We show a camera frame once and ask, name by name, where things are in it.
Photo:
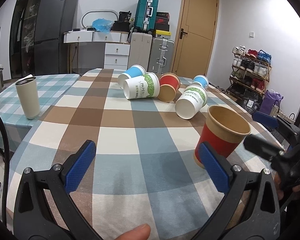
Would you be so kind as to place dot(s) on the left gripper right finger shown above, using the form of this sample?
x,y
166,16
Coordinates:
x,y
249,208

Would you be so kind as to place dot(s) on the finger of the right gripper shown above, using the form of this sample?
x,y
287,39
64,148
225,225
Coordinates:
x,y
277,123
263,148

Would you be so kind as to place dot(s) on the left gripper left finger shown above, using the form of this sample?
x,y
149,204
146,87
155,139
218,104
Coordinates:
x,y
33,218

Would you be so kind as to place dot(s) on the red paper cup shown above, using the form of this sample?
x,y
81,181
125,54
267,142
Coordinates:
x,y
224,129
169,84

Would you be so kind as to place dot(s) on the near white green paper cup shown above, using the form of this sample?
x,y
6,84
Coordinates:
x,y
190,102

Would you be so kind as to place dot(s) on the white green paper cup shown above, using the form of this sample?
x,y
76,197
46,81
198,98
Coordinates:
x,y
190,102
140,87

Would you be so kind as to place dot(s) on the right blue paper cup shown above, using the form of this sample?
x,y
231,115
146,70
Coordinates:
x,y
201,81

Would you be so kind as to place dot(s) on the blue paper cup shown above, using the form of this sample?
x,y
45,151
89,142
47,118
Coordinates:
x,y
201,81
134,71

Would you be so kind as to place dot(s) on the far white green paper cup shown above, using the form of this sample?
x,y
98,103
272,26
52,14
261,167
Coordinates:
x,y
140,87

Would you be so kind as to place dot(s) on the left blue paper cup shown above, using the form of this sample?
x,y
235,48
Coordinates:
x,y
134,71

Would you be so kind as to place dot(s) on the person's right hand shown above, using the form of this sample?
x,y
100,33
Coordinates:
x,y
280,193

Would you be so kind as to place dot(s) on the person's left hand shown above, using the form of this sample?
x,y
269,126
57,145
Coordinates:
x,y
141,232

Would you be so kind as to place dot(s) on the purple bag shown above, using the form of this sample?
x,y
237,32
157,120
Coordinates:
x,y
270,99

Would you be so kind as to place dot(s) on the wooden shoe rack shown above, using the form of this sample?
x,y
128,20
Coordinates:
x,y
250,73

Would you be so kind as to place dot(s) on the brown blue checkered tablecloth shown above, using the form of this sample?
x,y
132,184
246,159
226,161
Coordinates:
x,y
144,169

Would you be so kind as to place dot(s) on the teal checkered tablecloth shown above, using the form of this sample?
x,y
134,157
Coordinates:
x,y
50,89

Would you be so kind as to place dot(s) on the beige insulated tumbler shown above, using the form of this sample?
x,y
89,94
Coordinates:
x,y
28,95

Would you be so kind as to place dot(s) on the wooden door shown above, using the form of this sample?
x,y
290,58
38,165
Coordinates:
x,y
193,52

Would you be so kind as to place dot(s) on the silver aluminium suitcase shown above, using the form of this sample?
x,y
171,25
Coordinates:
x,y
161,53

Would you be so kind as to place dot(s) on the stacked shoe boxes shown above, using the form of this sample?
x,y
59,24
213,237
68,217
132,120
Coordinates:
x,y
162,25

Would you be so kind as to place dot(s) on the beige suitcase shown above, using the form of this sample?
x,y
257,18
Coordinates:
x,y
140,48

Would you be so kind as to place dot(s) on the dark glass cabinet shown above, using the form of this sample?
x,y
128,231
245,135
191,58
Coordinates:
x,y
22,38

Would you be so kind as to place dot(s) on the white drawer desk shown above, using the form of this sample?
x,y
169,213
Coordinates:
x,y
91,49

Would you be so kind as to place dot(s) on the teal suitcase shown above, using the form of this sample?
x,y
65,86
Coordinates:
x,y
146,12

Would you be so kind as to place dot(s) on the black bag on desk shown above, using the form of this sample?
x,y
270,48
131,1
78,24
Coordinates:
x,y
123,22

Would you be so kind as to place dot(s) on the blue plastic bag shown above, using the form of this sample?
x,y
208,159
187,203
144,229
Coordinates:
x,y
102,25

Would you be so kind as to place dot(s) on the black refrigerator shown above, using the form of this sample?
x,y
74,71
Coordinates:
x,y
54,18

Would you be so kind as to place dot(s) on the white light switch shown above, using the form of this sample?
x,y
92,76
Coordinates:
x,y
251,34

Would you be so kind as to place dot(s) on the black door handle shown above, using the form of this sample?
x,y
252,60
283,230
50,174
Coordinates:
x,y
182,33

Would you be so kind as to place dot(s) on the white oval mirror frame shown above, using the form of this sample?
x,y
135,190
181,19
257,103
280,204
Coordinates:
x,y
90,16

